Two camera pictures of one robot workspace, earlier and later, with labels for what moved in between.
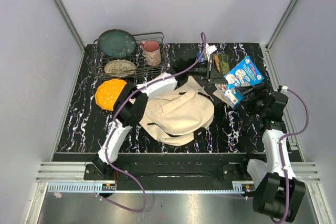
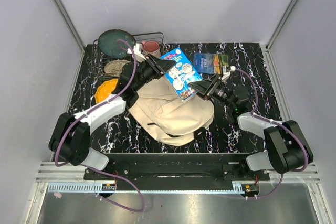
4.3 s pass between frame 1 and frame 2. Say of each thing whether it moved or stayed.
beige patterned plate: stayed
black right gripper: moved
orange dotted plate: stayed
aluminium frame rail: stayed
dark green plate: stayed
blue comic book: moved
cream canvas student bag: stayed
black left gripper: moved
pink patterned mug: stayed
